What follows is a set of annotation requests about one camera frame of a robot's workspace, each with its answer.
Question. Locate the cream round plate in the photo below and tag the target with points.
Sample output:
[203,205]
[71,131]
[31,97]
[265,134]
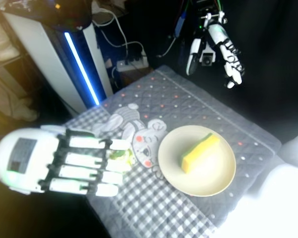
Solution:
[208,181]

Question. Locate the shelf rack with beige bundles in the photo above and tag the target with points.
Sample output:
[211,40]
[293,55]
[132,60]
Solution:
[2,49]

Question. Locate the yellow sponge with green scourer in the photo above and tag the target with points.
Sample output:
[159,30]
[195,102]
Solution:
[201,153]

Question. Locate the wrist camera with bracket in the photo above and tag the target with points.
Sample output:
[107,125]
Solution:
[207,59]

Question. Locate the bright white robot body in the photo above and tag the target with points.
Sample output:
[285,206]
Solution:
[275,198]

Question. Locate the grey quilt with printed bear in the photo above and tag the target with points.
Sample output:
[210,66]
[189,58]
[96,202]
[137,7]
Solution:
[188,104]

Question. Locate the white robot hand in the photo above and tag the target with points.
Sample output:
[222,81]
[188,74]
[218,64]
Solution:
[217,33]
[27,158]

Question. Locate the white power strip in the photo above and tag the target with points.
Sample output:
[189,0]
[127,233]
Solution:
[129,65]

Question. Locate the green and white toy cabbage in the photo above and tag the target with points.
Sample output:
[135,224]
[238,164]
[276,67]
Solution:
[119,155]

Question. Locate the white tower with blue light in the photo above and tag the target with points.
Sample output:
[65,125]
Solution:
[52,64]

